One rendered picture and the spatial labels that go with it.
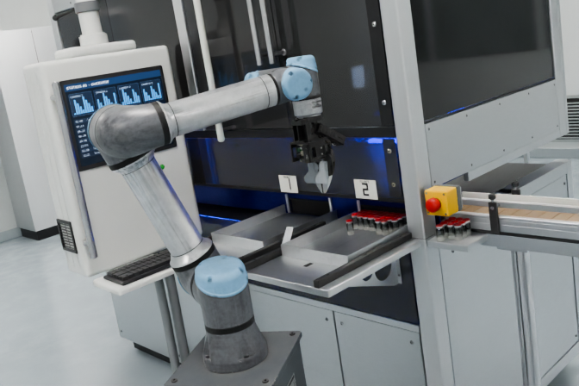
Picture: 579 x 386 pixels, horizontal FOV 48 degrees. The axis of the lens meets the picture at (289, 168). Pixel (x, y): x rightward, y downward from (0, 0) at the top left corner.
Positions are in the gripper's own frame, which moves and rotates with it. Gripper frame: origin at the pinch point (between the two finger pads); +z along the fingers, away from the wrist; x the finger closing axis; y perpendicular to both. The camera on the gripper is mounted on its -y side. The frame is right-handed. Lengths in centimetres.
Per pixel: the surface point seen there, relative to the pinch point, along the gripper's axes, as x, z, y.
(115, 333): -221, 109, -40
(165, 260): -69, 27, 10
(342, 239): -11.5, 21.1, -16.7
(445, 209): 21.3, 11.3, -23.3
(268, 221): -52, 21, -24
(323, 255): -2.8, 19.0, 1.5
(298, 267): -8.2, 21.5, 6.4
